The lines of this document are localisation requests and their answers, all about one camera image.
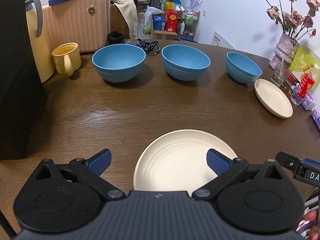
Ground cream plate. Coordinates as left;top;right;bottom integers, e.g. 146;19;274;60
133;129;237;195
254;79;293;119

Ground blue bowl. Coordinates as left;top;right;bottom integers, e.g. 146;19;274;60
226;51;263;84
161;44;211;81
92;44;146;83

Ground person's right hand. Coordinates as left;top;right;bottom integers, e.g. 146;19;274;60
302;210;319;240

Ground purple tissue pack near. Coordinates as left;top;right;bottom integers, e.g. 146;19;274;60
310;106;320;130

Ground purple tissue pack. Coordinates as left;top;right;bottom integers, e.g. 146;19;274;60
310;106;320;130
301;93;317;111

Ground purple tissue pack far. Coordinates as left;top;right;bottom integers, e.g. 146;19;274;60
301;93;317;111

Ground clear drinking glass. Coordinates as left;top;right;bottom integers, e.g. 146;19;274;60
271;59;291;87

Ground pink textured vase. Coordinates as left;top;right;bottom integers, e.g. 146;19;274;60
269;33;299;69

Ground yellow ceramic mug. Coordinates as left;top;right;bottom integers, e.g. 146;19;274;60
52;42;81;76

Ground black round pouch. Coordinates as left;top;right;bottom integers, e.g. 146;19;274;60
107;31;125;46

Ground dried pink flowers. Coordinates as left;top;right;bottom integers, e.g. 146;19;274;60
263;0;319;42

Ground pink ribbed suitcase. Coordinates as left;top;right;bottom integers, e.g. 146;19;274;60
42;0;111;53

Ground wooden chair with beige cloth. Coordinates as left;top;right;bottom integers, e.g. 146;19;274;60
111;0;138;39

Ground blue carton box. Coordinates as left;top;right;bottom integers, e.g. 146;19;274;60
153;15;166;31

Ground white plastic bag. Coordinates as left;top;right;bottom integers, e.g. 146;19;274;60
143;6;164;34

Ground red gift box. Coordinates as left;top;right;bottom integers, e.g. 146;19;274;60
165;9;178;32

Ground yellow thermos jug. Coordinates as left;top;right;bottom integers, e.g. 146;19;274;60
25;0;55;83

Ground blue black lanyard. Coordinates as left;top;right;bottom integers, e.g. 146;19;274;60
135;38;161;56

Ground wire storage rack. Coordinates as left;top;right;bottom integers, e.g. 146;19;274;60
177;11;201;42

